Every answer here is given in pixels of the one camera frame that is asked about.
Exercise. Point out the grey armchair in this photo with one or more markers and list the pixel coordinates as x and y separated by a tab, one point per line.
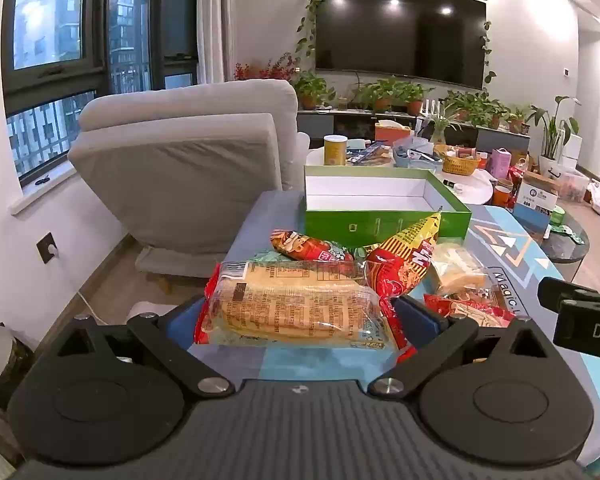
180	170

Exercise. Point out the red chips bag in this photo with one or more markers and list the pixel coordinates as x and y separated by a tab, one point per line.
305	247

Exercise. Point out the orange mug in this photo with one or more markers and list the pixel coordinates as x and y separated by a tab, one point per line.
501	196

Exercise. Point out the blue plastic basin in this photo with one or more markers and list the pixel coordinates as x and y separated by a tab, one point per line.
410	157

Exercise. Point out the large leaf plant white pot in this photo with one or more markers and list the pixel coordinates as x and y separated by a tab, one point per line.
555	130

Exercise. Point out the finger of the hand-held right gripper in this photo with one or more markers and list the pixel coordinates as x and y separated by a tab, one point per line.
565	291

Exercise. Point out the clear bread packet red edges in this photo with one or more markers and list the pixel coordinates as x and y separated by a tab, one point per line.
290	305

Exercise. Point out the wall television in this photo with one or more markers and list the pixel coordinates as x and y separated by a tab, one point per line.
400	30

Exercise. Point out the wall socket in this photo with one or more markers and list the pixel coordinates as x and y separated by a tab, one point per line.
46	247

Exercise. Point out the white router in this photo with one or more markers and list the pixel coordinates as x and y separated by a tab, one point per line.
426	110

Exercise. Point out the small black white box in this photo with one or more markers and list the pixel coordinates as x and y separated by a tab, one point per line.
452	185

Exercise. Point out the clear plastic storage bin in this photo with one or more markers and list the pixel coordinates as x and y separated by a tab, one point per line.
572	182

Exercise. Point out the white curtain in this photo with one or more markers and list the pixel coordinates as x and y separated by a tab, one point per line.
215	20

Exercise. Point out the orange tissue box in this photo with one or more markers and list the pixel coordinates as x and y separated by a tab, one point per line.
392	132

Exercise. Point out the white round table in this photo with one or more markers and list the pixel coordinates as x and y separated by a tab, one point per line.
472	187

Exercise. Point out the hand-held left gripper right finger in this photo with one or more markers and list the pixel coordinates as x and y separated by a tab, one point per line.
422	316

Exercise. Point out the dark framed window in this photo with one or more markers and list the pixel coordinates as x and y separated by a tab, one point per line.
130	20

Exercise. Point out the spider plant in vase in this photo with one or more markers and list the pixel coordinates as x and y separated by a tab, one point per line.
442	122

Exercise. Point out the red flower plant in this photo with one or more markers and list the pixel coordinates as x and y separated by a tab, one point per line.
265	70

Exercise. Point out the red plastic bag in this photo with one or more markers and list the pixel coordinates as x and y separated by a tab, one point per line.
516	180

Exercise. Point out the green cardboard box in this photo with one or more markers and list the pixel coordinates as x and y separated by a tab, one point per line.
380	217

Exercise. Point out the red and yellow snack bag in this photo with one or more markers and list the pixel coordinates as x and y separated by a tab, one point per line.
405	260

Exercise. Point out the yellow snack can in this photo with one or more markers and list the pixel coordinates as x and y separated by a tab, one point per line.
335	151

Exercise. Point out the potted green plant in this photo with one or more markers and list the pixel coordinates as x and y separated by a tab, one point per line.
312	87
412	94
377	92
465	102
495	112

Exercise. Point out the yellow woven basket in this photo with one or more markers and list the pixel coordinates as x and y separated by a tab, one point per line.
460	165

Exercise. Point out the dark blue snack packet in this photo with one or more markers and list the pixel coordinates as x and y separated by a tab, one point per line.
370	155

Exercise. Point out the dark round coffee table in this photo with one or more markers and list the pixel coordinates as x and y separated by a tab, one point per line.
560	250

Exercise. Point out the television cabinet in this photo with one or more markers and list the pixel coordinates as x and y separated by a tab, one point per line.
315	122

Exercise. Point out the teal small box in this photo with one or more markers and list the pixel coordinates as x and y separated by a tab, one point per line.
355	145

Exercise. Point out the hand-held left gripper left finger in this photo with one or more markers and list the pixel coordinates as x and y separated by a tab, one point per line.
180	317

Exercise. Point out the yellow wafer packet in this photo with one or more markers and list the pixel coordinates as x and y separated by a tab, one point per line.
460	270

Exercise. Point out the red and white snack bag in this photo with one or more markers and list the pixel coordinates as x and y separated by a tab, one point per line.
470	312

